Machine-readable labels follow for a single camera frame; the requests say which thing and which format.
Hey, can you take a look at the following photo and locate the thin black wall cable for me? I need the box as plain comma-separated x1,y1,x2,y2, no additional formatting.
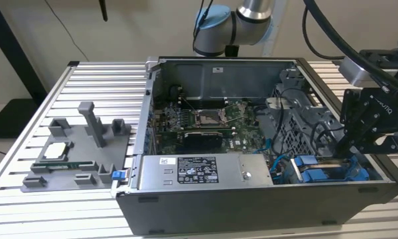
44,0,89,62

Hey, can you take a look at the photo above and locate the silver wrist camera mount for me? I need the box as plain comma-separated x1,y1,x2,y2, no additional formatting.
338,56,381,88

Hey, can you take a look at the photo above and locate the grey disk bay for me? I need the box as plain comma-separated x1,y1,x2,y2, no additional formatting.
290,155,369,184

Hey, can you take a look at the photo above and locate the silver power supply unit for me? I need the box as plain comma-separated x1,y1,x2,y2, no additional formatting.
137,153,274,188

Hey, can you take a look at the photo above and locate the grey metal drive cage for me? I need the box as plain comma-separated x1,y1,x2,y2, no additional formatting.
265,67,348,156

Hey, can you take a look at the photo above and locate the metal socket cover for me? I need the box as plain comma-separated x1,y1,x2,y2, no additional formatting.
224,101,249,122

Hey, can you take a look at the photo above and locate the CPU socket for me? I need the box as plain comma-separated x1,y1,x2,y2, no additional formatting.
194,109,225,126

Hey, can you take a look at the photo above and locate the thin metal locking lever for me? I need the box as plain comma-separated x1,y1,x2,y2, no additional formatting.
181,97,198,112

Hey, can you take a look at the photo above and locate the green motherboard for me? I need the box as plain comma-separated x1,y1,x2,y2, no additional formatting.
152,99,273,155

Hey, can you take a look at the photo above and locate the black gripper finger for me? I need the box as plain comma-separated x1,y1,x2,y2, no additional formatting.
360,134,398,155
333,89,382,159

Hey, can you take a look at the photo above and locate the black flat base plate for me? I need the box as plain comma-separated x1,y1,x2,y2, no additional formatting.
0,99,39,138

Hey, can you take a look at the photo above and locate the black hanging antenna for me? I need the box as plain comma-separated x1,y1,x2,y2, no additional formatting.
99,0,109,22

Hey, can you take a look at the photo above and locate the black graphics card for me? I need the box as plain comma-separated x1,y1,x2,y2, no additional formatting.
157,128,234,154

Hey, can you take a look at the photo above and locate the black slanted post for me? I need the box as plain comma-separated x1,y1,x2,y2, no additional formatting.
0,0,49,100

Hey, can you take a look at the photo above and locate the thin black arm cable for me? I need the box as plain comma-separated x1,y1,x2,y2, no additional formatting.
193,0,214,38

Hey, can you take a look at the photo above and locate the black disk wire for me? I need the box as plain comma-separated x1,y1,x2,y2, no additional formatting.
309,121,341,156
272,121,306,156

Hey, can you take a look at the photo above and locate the green RAM stick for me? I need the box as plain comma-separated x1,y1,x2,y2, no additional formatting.
35,160,93,170

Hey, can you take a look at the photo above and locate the grey plastic parts rack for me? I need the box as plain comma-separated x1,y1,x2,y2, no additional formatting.
21,101,133,194

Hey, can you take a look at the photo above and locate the black RAM slot row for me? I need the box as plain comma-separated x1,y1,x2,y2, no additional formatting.
178,97,229,110

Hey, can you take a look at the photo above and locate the black open PC case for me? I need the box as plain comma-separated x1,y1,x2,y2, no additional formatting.
110,56,398,236

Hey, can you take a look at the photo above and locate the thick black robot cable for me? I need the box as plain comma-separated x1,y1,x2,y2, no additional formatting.
301,0,398,97

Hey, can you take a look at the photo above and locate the silver CPU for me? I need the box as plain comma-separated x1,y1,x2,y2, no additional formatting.
45,143,67,159

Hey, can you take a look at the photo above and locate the blue data wire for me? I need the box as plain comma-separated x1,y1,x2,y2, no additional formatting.
257,138,293,180

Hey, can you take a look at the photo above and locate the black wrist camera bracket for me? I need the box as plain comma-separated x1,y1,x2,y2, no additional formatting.
358,49,398,73

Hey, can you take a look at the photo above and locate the thin black cage wire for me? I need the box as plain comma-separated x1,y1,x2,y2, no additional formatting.
278,88,320,105

